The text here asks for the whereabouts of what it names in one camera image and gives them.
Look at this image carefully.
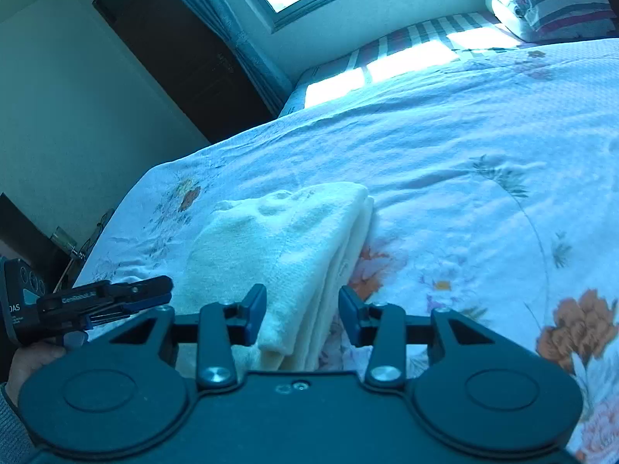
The dark wooden door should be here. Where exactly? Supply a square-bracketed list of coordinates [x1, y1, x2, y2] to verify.
[93, 0, 277, 145]

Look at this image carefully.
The striped pillow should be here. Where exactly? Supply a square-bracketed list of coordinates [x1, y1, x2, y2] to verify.
[482, 0, 619, 44]

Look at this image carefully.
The floral bed blanket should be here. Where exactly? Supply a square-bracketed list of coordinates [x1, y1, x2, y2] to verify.
[72, 38, 619, 464]

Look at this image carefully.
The person's left hand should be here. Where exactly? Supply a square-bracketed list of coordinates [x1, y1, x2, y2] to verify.
[9, 331, 89, 399]

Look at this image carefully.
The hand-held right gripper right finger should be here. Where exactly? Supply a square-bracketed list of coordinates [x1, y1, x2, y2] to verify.
[337, 285, 500, 390]

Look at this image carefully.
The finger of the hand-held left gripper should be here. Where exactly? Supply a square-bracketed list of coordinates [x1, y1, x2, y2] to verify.
[64, 292, 173, 334]
[37, 275, 174, 319]

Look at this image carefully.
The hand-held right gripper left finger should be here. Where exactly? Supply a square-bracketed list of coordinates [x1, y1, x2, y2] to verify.
[109, 283, 268, 390]

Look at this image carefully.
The cream knit sweater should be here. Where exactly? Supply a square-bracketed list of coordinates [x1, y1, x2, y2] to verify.
[186, 182, 376, 374]

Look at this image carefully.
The grey-blue curtain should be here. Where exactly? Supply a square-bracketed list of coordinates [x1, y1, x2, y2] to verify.
[144, 0, 294, 118]

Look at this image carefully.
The striped bed sheet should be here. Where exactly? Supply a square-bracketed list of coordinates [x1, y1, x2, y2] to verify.
[278, 10, 534, 118]

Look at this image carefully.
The metal cup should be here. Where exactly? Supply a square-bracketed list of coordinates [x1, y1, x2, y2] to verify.
[50, 225, 81, 258]

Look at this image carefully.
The dark bedside table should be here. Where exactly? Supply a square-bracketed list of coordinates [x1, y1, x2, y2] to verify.
[0, 193, 117, 300]

